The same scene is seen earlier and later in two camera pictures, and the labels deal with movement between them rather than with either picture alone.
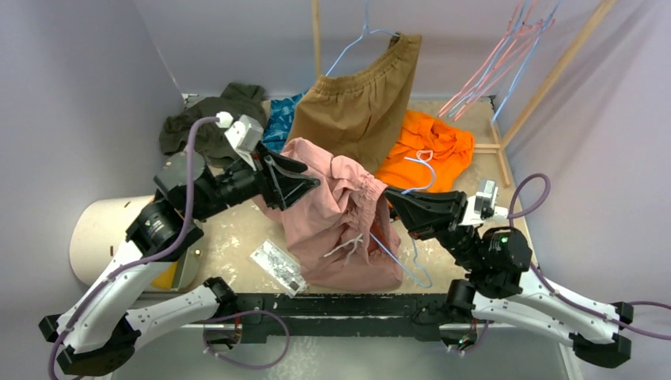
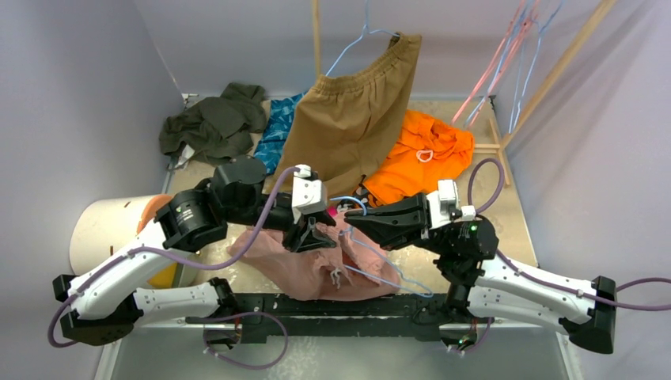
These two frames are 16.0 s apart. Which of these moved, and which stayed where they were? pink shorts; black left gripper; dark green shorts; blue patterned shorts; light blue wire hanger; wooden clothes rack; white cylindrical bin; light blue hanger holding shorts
Moved: light blue wire hanger; pink shorts; black left gripper
Stayed: light blue hanger holding shorts; dark green shorts; wooden clothes rack; blue patterned shorts; white cylindrical bin
